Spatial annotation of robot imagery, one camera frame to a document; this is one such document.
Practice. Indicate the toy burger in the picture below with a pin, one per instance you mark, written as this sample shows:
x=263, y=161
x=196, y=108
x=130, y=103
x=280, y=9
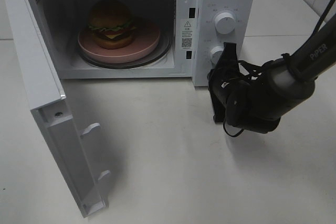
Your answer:
x=111, y=24

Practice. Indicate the white microwave oven body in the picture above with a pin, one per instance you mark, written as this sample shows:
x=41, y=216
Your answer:
x=67, y=18

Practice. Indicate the glass microwave turntable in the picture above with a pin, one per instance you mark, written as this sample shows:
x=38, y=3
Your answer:
x=162, y=53

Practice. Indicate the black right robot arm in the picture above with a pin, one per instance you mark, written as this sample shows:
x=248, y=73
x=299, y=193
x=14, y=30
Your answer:
x=254, y=98

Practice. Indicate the white microwave door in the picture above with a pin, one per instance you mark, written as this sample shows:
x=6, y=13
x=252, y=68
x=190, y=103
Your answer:
x=74, y=150

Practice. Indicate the white warning label sticker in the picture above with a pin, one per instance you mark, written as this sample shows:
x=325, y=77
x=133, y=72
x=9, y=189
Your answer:
x=186, y=31

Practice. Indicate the pink round plate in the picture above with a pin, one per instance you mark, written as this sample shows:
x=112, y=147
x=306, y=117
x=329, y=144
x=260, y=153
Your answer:
x=144, y=27

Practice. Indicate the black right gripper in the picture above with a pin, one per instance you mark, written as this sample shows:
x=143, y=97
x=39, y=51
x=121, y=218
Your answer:
x=227, y=69

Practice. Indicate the white microwave knob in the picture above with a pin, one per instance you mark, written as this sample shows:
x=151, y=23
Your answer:
x=215, y=54
x=225, y=22

